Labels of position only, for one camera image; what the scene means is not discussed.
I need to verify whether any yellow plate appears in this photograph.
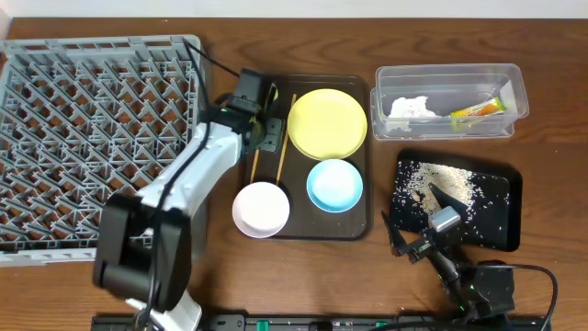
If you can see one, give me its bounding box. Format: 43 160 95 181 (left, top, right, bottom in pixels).
288 88 368 161

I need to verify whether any clear plastic bin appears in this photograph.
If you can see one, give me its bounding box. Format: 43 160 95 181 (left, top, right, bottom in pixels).
370 63 529 141

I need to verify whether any snack wrapper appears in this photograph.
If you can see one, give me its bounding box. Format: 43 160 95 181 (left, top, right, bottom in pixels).
449 97 506 131

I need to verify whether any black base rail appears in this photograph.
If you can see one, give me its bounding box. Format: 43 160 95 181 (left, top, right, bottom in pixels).
89 314 551 331

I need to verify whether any white napkin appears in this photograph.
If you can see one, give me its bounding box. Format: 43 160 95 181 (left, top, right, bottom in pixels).
385 96 439 132

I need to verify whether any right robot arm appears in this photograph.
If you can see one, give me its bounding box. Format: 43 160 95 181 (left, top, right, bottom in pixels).
382 183 515 321

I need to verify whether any food scraps rice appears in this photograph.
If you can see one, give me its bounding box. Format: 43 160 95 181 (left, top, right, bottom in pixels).
392 160 510 242

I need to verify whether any grey dishwasher rack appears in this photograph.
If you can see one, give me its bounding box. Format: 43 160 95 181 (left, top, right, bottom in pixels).
1 35 208 267

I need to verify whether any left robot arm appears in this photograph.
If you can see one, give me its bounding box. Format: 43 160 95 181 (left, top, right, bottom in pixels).
93 105 270 330

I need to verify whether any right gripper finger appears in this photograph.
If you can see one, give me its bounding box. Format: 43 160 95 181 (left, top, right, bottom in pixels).
381 211 407 257
428 183 458 210

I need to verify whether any pink bowl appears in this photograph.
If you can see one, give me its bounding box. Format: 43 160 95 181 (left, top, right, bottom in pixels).
232 182 290 238

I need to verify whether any light blue bowl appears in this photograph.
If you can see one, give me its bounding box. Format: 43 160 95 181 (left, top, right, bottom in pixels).
306 159 364 213

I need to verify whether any black tray bin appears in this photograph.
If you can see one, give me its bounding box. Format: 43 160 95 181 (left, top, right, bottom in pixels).
390 149 523 252

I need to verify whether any dark brown serving tray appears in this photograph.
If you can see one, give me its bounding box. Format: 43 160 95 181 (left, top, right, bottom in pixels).
240 74 373 241

